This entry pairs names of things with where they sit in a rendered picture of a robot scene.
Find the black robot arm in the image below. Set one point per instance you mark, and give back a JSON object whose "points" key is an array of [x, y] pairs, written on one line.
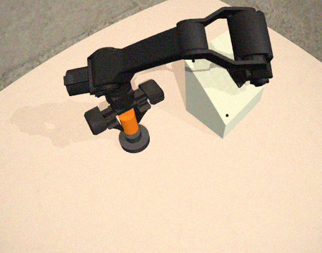
{"points": [[109, 70]]}

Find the dark grey round pedestal with silver shaft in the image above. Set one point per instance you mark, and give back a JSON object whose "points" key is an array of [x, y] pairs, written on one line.
{"points": [[137, 142]]}

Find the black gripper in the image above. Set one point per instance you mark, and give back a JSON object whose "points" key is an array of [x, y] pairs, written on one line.
{"points": [[99, 121]]}

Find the orange knob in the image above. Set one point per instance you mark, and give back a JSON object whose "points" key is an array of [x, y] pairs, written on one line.
{"points": [[128, 122]]}

